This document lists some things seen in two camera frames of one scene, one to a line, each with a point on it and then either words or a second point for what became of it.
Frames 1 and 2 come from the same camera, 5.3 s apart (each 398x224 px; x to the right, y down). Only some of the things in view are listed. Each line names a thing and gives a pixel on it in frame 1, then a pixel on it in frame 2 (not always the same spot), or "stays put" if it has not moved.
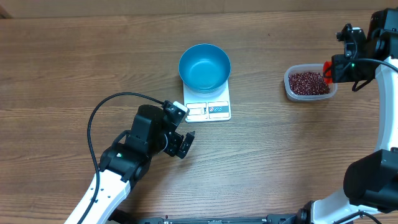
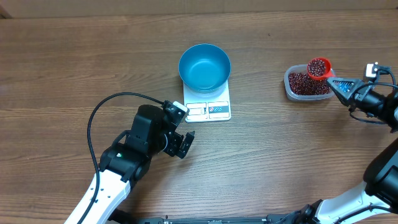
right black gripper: [337, 74] -> [353, 85]
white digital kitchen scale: [207, 107] stays put
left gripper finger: [186, 142] stays put
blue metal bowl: [204, 68] stays put
